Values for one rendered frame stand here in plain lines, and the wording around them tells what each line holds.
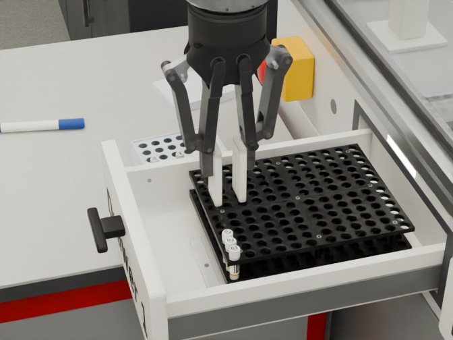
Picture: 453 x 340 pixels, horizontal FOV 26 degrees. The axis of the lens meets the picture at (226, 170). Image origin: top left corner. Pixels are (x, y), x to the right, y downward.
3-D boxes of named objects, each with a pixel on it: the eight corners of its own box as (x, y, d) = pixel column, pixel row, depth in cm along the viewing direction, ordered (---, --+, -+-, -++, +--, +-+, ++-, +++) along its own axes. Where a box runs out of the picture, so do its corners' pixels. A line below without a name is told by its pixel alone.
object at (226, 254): (227, 266, 107) (227, 262, 107) (189, 175, 121) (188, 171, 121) (243, 263, 108) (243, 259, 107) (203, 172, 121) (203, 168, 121)
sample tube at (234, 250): (241, 281, 109) (241, 250, 107) (230, 284, 109) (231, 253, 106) (237, 274, 110) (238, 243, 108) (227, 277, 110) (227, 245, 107)
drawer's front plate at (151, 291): (154, 370, 105) (149, 295, 99) (106, 208, 128) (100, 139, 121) (170, 367, 106) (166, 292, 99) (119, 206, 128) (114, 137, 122)
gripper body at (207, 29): (193, 19, 88) (195, 106, 94) (282, 7, 90) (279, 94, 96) (174, -16, 94) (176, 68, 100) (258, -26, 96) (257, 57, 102)
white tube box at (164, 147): (149, 193, 140) (147, 172, 138) (132, 162, 146) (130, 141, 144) (230, 175, 143) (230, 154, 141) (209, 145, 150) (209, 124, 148)
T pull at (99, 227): (98, 256, 108) (97, 246, 107) (87, 215, 114) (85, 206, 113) (130, 250, 109) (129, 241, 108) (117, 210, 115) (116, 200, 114)
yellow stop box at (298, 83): (280, 104, 144) (282, 61, 140) (265, 80, 150) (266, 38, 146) (313, 99, 146) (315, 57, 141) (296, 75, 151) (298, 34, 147)
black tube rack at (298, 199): (227, 305, 111) (227, 262, 107) (189, 211, 124) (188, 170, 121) (408, 269, 116) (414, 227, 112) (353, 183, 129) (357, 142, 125)
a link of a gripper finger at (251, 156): (240, 123, 102) (267, 119, 103) (240, 162, 105) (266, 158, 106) (245, 131, 101) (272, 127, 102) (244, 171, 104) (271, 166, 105)
